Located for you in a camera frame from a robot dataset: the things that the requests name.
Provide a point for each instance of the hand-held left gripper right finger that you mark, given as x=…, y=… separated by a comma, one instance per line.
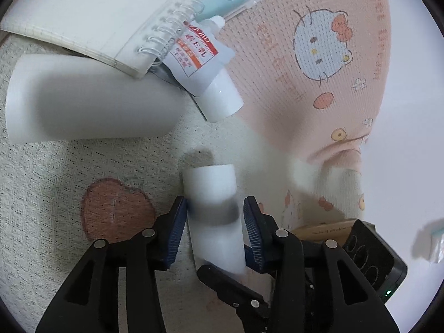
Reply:
x=252, y=229

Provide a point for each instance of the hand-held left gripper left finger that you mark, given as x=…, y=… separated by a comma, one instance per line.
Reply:
x=177, y=229

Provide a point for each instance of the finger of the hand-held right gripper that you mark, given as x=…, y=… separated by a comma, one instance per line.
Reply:
x=222, y=281

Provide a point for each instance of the white foam tube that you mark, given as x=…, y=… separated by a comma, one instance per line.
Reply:
x=211, y=187
x=90, y=100

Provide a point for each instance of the brown cardboard box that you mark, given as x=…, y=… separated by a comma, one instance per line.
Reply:
x=322, y=230

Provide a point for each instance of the clear plastic packet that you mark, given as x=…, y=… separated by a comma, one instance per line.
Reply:
x=432, y=246

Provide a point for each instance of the pink cat printed blanket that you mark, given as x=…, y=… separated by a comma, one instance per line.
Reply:
x=295, y=111

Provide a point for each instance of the small white bottle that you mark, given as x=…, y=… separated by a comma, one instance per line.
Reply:
x=222, y=99

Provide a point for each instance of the white pouch with red label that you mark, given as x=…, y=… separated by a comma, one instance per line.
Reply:
x=197, y=62

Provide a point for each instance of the white spiral notebook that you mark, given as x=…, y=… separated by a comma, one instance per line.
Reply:
x=86, y=17

